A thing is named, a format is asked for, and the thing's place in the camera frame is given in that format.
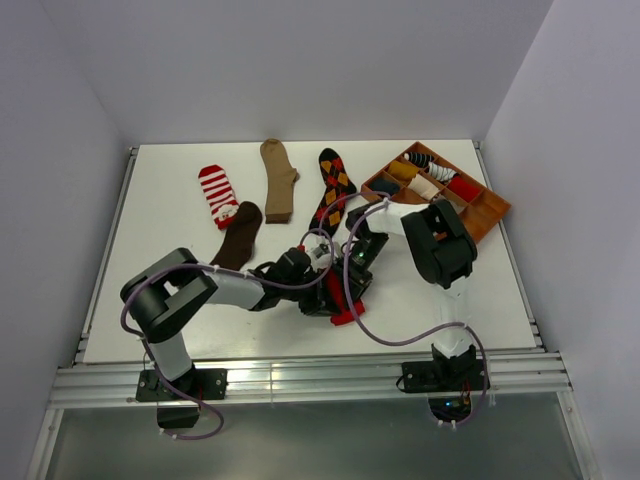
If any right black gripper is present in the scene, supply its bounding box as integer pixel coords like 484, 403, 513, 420
330, 232, 390, 310

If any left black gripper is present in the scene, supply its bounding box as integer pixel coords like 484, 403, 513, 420
281, 269, 340, 318

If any red patterned sock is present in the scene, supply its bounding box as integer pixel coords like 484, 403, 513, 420
326, 270, 354, 327

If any navy blue sock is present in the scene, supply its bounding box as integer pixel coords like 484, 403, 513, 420
369, 177, 401, 196

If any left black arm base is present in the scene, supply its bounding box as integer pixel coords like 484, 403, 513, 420
135, 367, 227, 431

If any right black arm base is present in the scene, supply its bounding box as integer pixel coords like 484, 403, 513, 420
395, 345, 491, 427

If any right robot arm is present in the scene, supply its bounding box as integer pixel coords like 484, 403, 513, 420
346, 199, 480, 390

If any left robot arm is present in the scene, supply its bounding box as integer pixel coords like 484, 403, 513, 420
120, 244, 338, 399

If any brown striped-cuff sock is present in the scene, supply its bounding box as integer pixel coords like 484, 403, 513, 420
210, 201, 263, 271

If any black argyle sock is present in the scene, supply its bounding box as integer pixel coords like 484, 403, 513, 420
309, 148, 357, 236

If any cream rolled sock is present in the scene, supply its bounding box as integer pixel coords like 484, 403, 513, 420
408, 174, 440, 202

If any mustard rolled sock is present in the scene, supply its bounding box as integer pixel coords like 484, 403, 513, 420
386, 160, 420, 184

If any orange compartment tray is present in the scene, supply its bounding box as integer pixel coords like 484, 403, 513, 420
361, 141, 511, 242

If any tan sock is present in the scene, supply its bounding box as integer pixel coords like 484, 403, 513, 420
260, 138, 299, 224

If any black white striped rolled sock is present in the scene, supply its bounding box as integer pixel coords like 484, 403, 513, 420
403, 152, 435, 169

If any white grey striped rolled sock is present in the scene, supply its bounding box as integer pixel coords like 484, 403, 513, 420
427, 163, 458, 185

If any red white striped sock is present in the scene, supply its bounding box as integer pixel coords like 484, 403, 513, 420
198, 164, 239, 230

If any red rolled sock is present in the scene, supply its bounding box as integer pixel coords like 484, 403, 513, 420
447, 176, 482, 203

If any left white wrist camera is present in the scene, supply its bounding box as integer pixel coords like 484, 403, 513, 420
299, 243, 333, 270

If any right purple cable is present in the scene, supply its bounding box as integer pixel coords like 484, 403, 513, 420
315, 190, 489, 427

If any purple cable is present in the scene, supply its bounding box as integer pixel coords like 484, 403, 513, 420
119, 228, 333, 441
315, 190, 489, 427

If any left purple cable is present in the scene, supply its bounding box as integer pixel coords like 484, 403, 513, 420
119, 228, 333, 441

